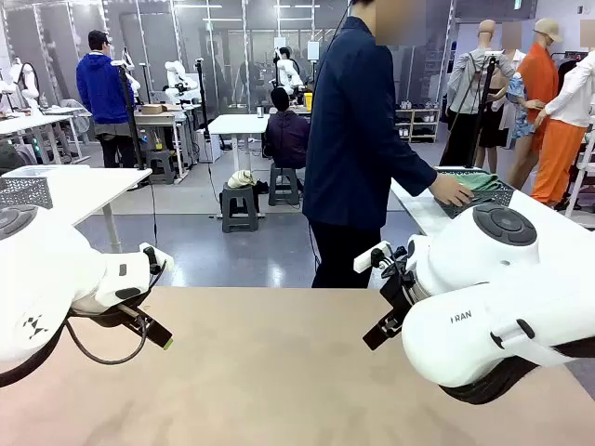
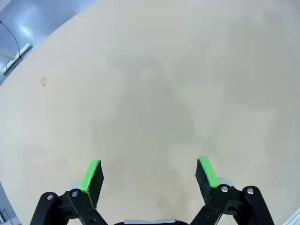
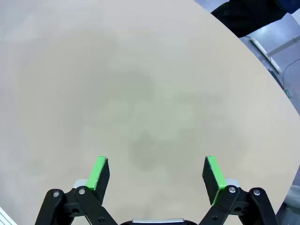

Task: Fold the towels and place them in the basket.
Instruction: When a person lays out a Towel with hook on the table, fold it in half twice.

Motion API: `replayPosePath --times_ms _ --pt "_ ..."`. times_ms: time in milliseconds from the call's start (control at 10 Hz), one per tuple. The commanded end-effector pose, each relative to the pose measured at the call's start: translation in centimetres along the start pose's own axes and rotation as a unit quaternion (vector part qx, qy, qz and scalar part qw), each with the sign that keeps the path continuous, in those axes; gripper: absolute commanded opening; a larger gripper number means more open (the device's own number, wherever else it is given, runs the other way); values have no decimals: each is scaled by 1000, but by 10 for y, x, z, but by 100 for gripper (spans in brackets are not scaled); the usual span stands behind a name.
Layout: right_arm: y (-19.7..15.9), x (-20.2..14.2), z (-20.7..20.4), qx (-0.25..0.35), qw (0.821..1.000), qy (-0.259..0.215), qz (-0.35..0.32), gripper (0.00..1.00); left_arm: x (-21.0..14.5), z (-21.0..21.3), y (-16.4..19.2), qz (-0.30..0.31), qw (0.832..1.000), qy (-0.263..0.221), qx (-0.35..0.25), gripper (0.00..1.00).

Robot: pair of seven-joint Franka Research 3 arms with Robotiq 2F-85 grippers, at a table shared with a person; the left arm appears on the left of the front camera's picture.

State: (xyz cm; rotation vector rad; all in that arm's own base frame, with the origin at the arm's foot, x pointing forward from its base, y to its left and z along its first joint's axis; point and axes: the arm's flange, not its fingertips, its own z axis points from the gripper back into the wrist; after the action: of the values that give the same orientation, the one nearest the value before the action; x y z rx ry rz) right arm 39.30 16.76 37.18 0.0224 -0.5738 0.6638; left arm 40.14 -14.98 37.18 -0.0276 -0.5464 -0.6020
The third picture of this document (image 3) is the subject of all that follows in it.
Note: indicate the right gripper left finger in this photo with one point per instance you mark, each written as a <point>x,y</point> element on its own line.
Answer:
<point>98,178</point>

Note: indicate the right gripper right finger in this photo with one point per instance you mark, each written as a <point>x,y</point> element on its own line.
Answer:
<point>214,180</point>

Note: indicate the person in navy jacket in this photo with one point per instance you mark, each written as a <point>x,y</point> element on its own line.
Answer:
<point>246,16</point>

